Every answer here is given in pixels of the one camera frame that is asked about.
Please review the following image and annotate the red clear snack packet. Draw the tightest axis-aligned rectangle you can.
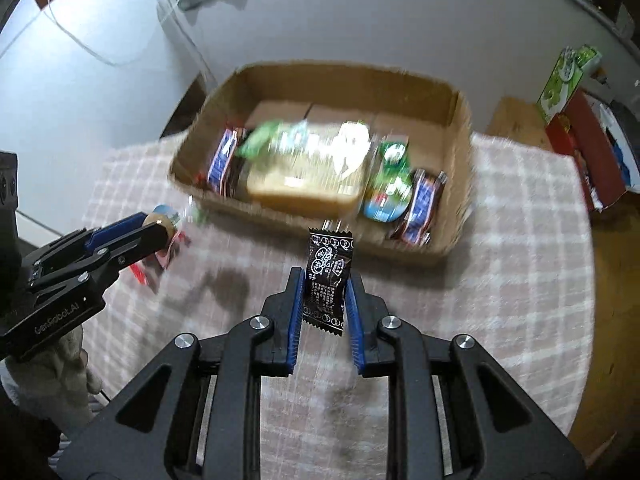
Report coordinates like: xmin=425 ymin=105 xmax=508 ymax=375
xmin=129 ymin=204 xmax=193 ymax=293

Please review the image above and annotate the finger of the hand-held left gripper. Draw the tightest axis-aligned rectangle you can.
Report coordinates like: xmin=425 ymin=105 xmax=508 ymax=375
xmin=22 ymin=211 xmax=152 ymax=273
xmin=30 ymin=221 xmax=179 ymax=288

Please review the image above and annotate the red box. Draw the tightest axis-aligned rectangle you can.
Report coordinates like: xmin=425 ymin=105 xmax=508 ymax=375
xmin=545 ymin=90 xmax=628 ymax=213

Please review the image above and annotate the cardboard box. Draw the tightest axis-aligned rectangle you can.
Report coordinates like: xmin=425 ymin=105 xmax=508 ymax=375
xmin=169 ymin=61 xmax=475 ymax=260

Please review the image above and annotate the blue red snack bar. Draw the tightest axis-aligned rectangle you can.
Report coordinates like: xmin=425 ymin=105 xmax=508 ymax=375
xmin=206 ymin=127 xmax=248 ymax=196
xmin=391 ymin=170 xmax=447 ymax=246

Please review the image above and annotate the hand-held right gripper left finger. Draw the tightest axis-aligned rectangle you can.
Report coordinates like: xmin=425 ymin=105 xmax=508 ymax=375
xmin=52 ymin=266 xmax=307 ymax=480

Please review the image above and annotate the green carton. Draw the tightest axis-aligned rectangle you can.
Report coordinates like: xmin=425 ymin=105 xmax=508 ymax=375
xmin=537 ymin=46 xmax=601 ymax=123

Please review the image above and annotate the black snack packet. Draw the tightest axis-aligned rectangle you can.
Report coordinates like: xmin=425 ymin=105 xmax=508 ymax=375
xmin=301 ymin=227 xmax=355 ymax=337

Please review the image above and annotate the white cable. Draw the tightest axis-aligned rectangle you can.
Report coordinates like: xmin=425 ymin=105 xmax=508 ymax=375
xmin=42 ymin=0 xmax=211 ymax=68

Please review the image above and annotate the bread slice packet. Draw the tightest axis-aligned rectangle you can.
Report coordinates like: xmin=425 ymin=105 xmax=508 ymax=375
xmin=245 ymin=120 xmax=373 ymax=213

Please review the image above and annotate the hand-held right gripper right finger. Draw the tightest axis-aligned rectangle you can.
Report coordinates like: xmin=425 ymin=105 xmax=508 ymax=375
xmin=345 ymin=275 xmax=588 ymax=480

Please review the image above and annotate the person's left hand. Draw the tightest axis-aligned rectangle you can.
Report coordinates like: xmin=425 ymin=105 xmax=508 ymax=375
xmin=6 ymin=324 xmax=103 ymax=406

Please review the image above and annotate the green blue snack packet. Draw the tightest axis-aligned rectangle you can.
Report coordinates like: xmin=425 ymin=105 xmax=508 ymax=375
xmin=362 ymin=140 xmax=416 ymax=222

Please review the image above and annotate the checked tablecloth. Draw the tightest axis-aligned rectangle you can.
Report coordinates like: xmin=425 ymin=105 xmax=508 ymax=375
xmin=80 ymin=132 xmax=598 ymax=480

